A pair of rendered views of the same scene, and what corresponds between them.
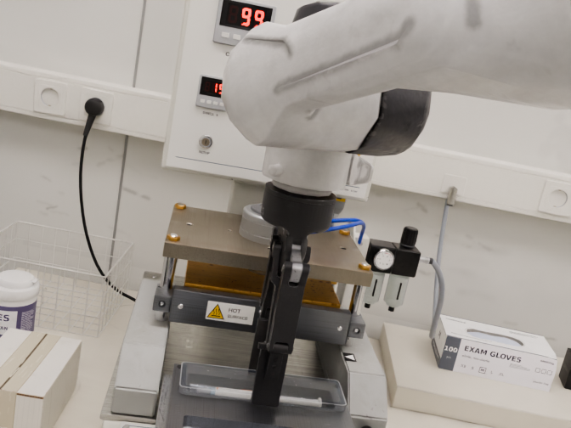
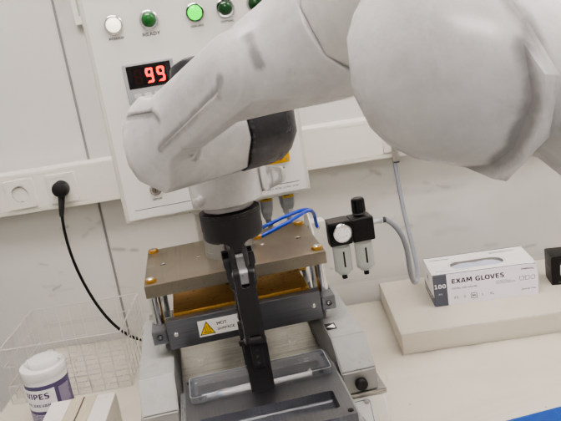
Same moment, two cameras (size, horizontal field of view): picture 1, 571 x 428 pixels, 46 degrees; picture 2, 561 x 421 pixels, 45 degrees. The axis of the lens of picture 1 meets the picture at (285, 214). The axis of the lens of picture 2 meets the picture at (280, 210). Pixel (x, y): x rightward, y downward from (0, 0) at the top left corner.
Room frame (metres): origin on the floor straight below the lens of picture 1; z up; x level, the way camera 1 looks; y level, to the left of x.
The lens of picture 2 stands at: (-0.12, -0.09, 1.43)
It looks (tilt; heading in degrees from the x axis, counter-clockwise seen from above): 15 degrees down; 1
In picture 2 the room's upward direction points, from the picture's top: 9 degrees counter-clockwise
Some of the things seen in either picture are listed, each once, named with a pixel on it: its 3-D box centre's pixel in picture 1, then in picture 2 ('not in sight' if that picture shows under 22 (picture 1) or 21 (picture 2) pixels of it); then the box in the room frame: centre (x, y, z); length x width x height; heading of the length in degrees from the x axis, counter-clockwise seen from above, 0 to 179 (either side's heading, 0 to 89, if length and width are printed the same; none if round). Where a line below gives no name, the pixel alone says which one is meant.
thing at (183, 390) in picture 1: (261, 391); (260, 380); (0.68, -0.01, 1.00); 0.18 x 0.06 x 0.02; 99
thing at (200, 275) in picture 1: (267, 266); (240, 275); (0.89, 0.01, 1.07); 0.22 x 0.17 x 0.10; 98
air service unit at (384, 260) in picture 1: (387, 268); (350, 239); (1.05, -0.18, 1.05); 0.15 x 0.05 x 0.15; 98
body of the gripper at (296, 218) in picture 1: (293, 229); (235, 241); (0.68, -0.01, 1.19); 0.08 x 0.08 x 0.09
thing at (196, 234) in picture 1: (275, 248); (244, 257); (0.93, 0.00, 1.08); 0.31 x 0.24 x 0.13; 98
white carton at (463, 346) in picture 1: (492, 351); (478, 275); (1.31, -0.48, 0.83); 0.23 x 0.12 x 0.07; 87
